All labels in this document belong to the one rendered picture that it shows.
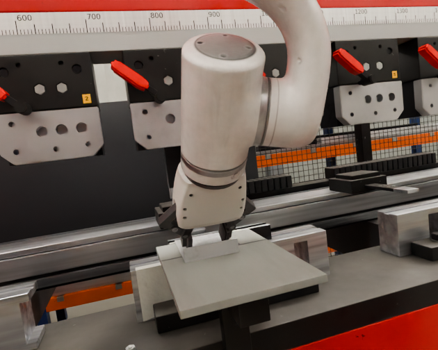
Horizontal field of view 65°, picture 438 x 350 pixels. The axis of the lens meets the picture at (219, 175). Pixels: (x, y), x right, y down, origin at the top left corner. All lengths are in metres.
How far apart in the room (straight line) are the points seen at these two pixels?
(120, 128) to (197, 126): 0.78
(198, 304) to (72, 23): 0.46
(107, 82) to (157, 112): 4.31
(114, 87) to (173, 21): 4.25
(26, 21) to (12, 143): 0.19
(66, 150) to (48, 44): 0.16
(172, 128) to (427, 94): 0.55
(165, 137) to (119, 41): 0.17
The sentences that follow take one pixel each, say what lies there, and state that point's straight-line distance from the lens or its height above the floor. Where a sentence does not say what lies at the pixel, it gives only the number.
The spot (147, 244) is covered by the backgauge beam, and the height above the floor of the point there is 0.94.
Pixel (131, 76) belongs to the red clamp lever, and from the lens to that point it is 0.56.
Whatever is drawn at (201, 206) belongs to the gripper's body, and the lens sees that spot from 0.46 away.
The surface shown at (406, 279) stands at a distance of 0.76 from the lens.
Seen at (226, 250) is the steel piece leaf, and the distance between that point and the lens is 0.54.
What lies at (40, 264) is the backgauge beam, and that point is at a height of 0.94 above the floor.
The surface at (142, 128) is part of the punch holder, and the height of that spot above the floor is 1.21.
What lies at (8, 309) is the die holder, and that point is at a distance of 0.67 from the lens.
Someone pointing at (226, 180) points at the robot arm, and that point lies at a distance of 0.41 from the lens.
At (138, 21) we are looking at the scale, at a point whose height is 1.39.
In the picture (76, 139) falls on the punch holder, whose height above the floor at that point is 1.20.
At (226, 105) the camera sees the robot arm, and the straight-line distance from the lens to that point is 0.34.
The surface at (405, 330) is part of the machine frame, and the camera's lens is 0.75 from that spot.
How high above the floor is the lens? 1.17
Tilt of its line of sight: 5 degrees down
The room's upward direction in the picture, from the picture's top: 7 degrees counter-clockwise
